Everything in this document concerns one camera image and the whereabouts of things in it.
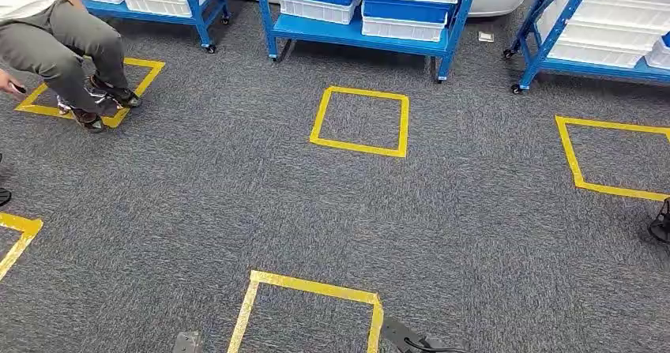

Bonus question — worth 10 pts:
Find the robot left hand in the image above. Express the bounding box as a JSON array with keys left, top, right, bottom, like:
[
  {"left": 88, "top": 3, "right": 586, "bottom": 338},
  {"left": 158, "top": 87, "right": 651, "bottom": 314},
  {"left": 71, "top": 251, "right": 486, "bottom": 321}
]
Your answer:
[{"left": 171, "top": 331, "right": 204, "bottom": 353}]

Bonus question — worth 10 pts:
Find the black shoe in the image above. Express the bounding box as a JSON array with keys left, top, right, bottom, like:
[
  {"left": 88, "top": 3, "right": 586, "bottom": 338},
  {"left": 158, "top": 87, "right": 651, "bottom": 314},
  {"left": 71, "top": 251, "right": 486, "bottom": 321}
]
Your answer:
[
  {"left": 0, "top": 153, "right": 13, "bottom": 208},
  {"left": 647, "top": 198, "right": 670, "bottom": 245}
]

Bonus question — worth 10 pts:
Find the yellow floor tape square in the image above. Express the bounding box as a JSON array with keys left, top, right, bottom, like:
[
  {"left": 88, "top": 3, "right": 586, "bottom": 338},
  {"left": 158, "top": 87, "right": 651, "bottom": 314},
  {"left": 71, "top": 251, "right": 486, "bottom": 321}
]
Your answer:
[
  {"left": 309, "top": 84, "right": 410, "bottom": 160},
  {"left": 13, "top": 57, "right": 167, "bottom": 130}
]

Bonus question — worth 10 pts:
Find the person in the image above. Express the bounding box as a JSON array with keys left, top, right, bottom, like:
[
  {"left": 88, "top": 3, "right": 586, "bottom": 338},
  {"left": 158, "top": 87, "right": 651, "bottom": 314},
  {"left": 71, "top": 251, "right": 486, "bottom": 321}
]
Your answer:
[{"left": 0, "top": 0, "right": 143, "bottom": 134}]

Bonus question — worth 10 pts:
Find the blue metal shelf rack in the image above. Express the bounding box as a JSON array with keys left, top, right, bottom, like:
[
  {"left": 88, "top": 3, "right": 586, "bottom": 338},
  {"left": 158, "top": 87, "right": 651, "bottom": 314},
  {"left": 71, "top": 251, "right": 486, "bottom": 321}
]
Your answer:
[
  {"left": 502, "top": 0, "right": 670, "bottom": 96},
  {"left": 62, "top": 0, "right": 231, "bottom": 55},
  {"left": 253, "top": 0, "right": 483, "bottom": 84}
]

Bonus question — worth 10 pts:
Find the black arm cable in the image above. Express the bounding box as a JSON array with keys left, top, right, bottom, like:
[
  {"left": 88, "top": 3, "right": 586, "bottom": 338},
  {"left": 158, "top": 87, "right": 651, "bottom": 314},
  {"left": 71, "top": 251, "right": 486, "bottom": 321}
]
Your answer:
[{"left": 405, "top": 336, "right": 471, "bottom": 353}]

